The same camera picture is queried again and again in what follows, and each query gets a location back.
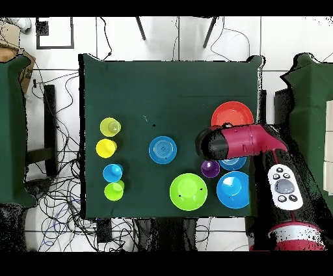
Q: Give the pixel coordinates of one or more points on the small blue bowl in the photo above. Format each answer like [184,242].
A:
[162,150]
[232,164]

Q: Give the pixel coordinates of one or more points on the purple cup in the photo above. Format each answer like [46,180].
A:
[210,169]

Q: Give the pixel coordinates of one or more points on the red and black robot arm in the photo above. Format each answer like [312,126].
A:
[239,140]

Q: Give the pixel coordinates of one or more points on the dark green tablecloth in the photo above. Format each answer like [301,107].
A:
[169,91]

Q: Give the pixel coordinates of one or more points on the yellow cup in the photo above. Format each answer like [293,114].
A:
[105,149]
[110,127]

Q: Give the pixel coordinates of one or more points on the green bowl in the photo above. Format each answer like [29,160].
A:
[188,192]

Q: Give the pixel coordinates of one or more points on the blue cup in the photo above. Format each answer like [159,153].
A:
[111,173]

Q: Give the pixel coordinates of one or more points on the orange bowl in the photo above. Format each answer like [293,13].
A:
[232,114]

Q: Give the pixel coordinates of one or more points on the green cup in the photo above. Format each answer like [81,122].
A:
[113,192]

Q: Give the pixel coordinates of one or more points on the large blue bowl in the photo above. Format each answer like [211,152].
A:
[231,190]

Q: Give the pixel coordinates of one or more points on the black power strip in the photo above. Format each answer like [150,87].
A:
[104,231]

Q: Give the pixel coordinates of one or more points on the black tripod leg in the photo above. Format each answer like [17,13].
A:
[209,32]
[140,28]

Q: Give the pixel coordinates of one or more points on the black floor stand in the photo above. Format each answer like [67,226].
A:
[50,130]

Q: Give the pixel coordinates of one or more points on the black box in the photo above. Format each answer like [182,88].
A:
[282,109]

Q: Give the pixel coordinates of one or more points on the green cloth covered table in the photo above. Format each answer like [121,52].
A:
[309,104]
[13,130]

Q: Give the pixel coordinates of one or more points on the cardboard box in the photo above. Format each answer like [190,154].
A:
[27,74]

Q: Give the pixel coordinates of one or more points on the person's foot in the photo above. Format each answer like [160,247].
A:
[23,24]

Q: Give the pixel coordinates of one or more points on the black square floor frame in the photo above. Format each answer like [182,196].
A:
[42,28]

